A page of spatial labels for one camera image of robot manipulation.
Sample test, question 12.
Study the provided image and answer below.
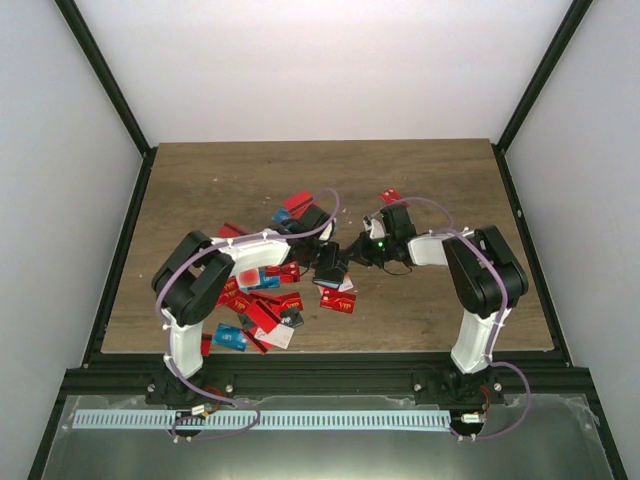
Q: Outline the black card holder wallet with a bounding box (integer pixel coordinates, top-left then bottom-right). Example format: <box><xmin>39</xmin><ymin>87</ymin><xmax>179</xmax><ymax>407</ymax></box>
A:
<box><xmin>312</xmin><ymin>242</ymin><xmax>348</xmax><ymax>289</ymax></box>

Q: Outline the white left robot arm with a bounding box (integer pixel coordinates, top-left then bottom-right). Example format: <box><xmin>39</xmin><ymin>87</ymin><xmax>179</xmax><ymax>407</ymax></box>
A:
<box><xmin>151</xmin><ymin>203</ymin><xmax>339</xmax><ymax>404</ymax></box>

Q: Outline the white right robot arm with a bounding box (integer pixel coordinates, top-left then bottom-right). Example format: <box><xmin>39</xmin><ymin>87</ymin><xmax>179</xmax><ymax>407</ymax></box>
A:
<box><xmin>346</xmin><ymin>203</ymin><xmax>529</xmax><ymax>403</ymax></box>

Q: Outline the blue card under red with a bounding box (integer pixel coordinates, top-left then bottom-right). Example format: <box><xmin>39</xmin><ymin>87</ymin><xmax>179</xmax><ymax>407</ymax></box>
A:
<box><xmin>272</xmin><ymin>207</ymin><xmax>291</xmax><ymax>224</ymax></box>

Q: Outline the red striped card top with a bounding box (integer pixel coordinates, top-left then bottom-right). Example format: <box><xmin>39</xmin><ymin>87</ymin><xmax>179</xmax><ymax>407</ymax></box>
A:
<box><xmin>283</xmin><ymin>191</ymin><xmax>313</xmax><ymax>215</ymax></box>

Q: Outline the red striped card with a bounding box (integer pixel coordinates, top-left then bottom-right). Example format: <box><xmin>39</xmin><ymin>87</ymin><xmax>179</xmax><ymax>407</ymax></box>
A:
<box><xmin>216</xmin><ymin>222</ymin><xmax>249</xmax><ymax>238</ymax></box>
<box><xmin>283</xmin><ymin>191</ymin><xmax>313</xmax><ymax>215</ymax></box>

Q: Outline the lone red VIP card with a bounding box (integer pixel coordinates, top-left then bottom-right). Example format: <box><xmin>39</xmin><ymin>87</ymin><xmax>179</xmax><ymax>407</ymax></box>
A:
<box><xmin>379</xmin><ymin>188</ymin><xmax>403</xmax><ymax>205</ymax></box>

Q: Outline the white red circle card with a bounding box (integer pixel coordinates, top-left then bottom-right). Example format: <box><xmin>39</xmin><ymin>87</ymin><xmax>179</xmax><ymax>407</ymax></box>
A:
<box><xmin>236</xmin><ymin>268</ymin><xmax>262</xmax><ymax>289</ymax></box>

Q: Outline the red VIP card centre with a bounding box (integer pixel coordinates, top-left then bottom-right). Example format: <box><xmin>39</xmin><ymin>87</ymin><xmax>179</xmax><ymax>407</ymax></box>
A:
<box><xmin>320</xmin><ymin>289</ymin><xmax>356</xmax><ymax>314</ymax></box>

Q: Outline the red striped card left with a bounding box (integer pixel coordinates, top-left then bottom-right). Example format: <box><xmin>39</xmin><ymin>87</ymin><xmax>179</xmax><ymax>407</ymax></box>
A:
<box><xmin>216</xmin><ymin>222</ymin><xmax>249</xmax><ymax>238</ymax></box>

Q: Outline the white card front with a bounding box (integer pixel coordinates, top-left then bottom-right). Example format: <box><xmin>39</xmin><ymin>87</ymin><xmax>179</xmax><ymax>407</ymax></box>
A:
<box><xmin>254</xmin><ymin>325</ymin><xmax>295</xmax><ymax>349</ymax></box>

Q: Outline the blue card front left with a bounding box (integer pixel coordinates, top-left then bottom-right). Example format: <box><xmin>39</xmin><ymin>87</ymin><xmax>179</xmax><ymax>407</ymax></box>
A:
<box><xmin>213</xmin><ymin>323</ymin><xmax>248</xmax><ymax>352</ymax></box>

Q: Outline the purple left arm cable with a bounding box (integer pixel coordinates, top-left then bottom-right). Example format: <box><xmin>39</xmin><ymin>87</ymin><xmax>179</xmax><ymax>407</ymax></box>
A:
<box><xmin>155</xmin><ymin>187</ymin><xmax>341</xmax><ymax>444</ymax></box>

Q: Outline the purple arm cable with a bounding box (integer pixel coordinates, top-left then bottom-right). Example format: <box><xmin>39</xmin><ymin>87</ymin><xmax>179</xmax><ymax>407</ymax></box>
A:
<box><xmin>155</xmin><ymin>187</ymin><xmax>341</xmax><ymax>444</ymax></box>
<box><xmin>367</xmin><ymin>196</ymin><xmax>532</xmax><ymax>441</ymax></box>

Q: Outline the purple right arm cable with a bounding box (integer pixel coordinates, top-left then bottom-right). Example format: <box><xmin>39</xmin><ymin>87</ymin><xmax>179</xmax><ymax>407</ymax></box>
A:
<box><xmin>367</xmin><ymin>196</ymin><xmax>532</xmax><ymax>441</ymax></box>

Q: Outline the black front frame rail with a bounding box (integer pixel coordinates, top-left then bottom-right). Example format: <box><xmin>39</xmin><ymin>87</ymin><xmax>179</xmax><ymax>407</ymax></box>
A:
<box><xmin>59</xmin><ymin>351</ymin><xmax>595</xmax><ymax>406</ymax></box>

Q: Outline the light blue slotted cable duct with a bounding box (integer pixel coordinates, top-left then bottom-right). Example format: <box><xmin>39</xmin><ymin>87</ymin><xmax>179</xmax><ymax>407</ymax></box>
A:
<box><xmin>71</xmin><ymin>409</ymin><xmax>451</xmax><ymax>433</ymax></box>

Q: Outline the black frame post right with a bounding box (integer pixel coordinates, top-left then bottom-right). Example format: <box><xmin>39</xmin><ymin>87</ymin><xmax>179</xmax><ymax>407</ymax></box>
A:
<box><xmin>492</xmin><ymin>0</ymin><xmax>595</xmax><ymax>151</ymax></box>

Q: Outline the black frame post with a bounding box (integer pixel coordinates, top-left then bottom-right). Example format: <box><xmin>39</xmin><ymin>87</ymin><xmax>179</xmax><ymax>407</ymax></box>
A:
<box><xmin>53</xmin><ymin>0</ymin><xmax>153</xmax><ymax>156</ymax></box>
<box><xmin>492</xmin><ymin>0</ymin><xmax>595</xmax><ymax>151</ymax></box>

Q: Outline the black frame post left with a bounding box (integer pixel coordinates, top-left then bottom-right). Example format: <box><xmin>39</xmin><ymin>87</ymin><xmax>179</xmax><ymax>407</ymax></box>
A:
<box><xmin>53</xmin><ymin>0</ymin><xmax>153</xmax><ymax>156</ymax></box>

